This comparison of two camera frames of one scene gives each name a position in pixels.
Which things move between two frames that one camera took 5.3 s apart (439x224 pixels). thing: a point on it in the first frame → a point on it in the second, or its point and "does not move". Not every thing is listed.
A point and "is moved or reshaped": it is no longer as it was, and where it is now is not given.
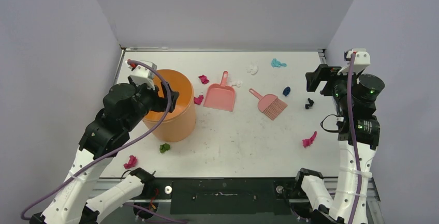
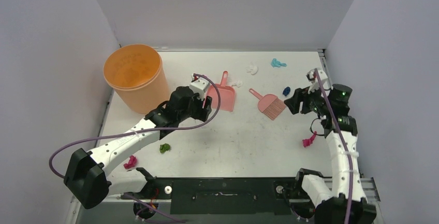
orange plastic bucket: (178, 124) is moved or reshaped
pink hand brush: (269, 104) does not move
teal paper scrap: (276, 63) does not move
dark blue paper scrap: (286, 91) does not move
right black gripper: (324, 79) → (301, 100)
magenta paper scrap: (132, 162) does not move
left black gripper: (161, 102) → (202, 113)
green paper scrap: (163, 148) does not move
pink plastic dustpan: (219, 96) does not move
